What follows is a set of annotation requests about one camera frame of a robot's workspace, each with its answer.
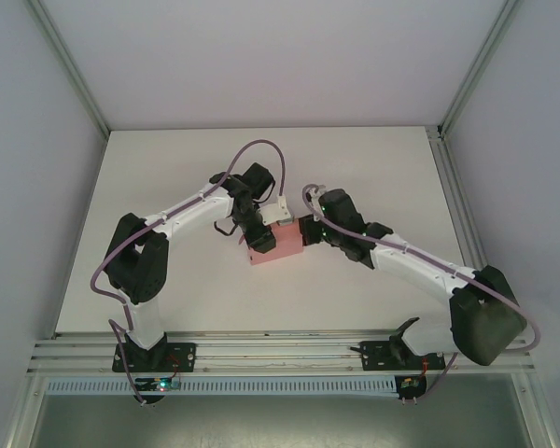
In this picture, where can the green-lit circuit board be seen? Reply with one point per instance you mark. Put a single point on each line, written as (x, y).
(161, 384)

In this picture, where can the pink paper box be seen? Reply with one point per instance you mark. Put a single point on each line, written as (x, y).
(287, 242)

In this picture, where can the small circuit board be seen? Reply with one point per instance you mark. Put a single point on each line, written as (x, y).
(410, 384)

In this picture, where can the aluminium frame leg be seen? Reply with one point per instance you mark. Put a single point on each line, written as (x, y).
(25, 415)
(539, 415)

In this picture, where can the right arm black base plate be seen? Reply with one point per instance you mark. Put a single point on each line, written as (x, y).
(378, 357)

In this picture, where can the aluminium mounting rail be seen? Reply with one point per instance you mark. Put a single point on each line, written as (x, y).
(280, 347)

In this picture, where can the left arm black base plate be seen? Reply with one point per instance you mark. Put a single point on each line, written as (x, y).
(182, 357)

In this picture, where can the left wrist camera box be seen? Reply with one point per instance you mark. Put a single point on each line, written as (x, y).
(275, 212)

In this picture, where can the black round mount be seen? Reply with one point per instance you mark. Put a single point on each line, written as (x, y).
(417, 396)
(155, 400)

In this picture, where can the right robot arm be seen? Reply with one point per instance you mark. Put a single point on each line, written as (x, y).
(415, 266)

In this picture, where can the aluminium side rail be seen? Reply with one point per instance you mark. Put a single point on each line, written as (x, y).
(450, 186)

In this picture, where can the aluminium frame post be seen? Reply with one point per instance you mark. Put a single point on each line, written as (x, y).
(480, 60)
(70, 65)

